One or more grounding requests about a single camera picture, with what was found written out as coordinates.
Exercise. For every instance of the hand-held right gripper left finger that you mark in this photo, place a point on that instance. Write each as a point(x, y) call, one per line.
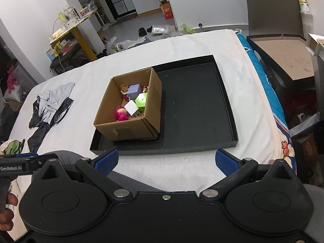
point(106, 160)

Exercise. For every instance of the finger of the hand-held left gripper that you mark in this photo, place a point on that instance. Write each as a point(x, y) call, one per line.
point(24, 155)

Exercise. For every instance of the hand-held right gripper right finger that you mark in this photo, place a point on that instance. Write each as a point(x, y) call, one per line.
point(225, 163)

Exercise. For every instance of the brown cardboard box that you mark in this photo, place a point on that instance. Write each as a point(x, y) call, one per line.
point(126, 130)

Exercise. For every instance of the pink hooded figurine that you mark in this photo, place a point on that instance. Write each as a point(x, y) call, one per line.
point(122, 116)

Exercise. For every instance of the white charger plug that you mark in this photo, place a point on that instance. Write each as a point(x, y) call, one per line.
point(131, 107)

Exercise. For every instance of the black shallow tray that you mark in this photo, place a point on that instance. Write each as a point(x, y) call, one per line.
point(197, 106)

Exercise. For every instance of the green hexagonal cup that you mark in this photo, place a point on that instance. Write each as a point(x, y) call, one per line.
point(141, 101)

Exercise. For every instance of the red figurine with yellow jar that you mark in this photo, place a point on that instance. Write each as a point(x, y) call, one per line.
point(124, 88)

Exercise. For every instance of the purple cube toy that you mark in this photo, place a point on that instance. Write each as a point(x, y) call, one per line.
point(134, 90)

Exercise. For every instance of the brown-haired doll with pink hat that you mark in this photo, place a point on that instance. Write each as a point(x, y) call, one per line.
point(145, 89)

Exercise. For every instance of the person's left hand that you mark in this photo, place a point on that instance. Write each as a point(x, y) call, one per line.
point(6, 220)

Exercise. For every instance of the floral printed cloth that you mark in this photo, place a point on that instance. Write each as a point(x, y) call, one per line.
point(11, 146)

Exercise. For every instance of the black garment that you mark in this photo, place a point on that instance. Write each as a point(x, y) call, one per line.
point(38, 136)

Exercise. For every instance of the person's grey trousers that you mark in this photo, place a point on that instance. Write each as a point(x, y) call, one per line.
point(141, 179)

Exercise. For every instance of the white sack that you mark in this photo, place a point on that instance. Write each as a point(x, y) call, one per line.
point(14, 93)

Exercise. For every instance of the pink plush item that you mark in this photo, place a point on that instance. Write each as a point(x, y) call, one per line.
point(11, 81)

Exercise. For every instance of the blue printed blanket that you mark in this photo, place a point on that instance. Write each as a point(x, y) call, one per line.
point(263, 81)

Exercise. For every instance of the teal tissue box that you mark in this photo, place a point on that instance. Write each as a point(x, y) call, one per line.
point(50, 55)

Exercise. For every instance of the white plastic bag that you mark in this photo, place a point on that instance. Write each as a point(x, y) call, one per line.
point(126, 43)

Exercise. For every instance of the yellow-legged table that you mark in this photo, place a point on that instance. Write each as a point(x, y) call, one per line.
point(84, 43)

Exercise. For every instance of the black box with brown board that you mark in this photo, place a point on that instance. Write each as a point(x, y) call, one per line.
point(283, 58)

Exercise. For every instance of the black cap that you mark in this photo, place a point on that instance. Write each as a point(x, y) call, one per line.
point(142, 32)

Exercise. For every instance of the green plastic bag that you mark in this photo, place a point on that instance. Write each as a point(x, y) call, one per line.
point(187, 29)

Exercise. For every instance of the silver foil bag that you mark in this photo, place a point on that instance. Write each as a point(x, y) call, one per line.
point(158, 29)

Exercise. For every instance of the clear plastic bag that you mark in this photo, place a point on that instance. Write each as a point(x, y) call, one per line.
point(172, 30)

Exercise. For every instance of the cluster of jars and bottles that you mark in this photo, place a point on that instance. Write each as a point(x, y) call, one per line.
point(70, 15)

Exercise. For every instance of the white side table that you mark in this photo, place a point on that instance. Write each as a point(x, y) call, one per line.
point(317, 48)

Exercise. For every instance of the white plastic container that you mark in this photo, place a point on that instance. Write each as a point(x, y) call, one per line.
point(307, 30)

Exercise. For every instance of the orange cardboard box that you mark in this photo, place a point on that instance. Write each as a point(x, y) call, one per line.
point(168, 11)

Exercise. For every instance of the grey-brown chair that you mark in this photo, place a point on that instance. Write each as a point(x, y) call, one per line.
point(273, 7)

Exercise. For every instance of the yellow and white package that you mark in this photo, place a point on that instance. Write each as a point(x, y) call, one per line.
point(303, 4)

